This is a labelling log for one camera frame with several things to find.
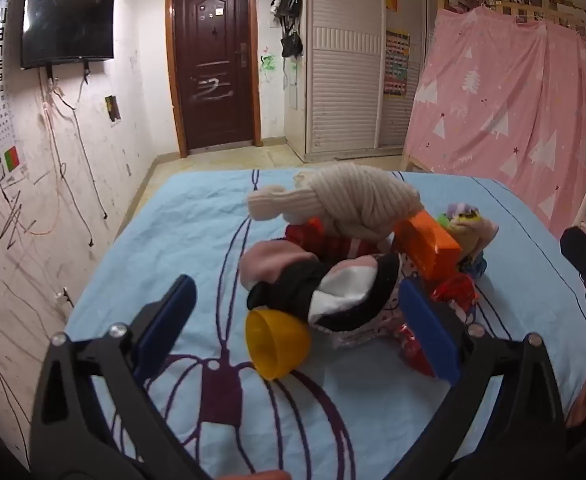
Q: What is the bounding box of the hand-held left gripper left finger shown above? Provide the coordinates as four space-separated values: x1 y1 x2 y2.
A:
28 274 209 480

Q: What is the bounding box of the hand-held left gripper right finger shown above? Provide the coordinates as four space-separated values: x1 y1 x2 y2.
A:
397 278 568 480

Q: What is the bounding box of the beige knotted cloth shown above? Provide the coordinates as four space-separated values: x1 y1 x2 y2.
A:
246 162 422 241

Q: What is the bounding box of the person's left hand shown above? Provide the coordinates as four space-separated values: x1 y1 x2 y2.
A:
218 469 294 480

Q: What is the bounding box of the red snack wrapper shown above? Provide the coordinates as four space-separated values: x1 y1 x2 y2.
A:
398 324 440 377
430 272 476 312

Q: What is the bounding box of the printed clear plastic bag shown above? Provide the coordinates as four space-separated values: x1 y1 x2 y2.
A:
323 255 474 350

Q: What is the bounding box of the orange cardboard box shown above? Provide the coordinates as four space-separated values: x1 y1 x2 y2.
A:
394 210 462 282

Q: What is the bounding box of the colourful cloth doll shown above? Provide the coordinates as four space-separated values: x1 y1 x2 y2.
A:
440 203 500 279

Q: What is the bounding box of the blue printed bedsheet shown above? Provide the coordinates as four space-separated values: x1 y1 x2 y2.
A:
66 169 586 480

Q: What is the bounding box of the yellow plastic cup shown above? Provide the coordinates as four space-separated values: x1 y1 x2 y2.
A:
244 307 312 381

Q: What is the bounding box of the red striped sock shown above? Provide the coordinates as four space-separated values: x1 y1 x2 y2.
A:
285 217 383 262

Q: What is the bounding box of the pink sock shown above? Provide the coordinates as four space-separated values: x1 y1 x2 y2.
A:
239 240 320 292

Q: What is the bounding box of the black white sock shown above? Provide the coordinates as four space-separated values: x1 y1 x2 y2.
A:
247 252 402 332

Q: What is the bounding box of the pink tree print curtain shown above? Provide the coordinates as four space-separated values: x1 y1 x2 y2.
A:
404 6 586 241

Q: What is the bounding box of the white slatted wardrobe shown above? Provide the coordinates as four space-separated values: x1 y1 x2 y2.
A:
284 0 441 163

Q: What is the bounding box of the colourful grid chart poster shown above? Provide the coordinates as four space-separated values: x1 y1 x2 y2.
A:
383 30 411 99

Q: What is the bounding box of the dark brown wooden door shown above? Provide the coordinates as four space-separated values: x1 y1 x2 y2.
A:
165 0 263 158

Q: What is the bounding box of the hanging wall cable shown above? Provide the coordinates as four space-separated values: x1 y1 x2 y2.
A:
40 66 110 248

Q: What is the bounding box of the wooden bunk bed frame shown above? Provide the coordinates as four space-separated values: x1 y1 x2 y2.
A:
468 0 586 61

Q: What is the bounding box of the black wall television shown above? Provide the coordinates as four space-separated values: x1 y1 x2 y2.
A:
20 0 118 70

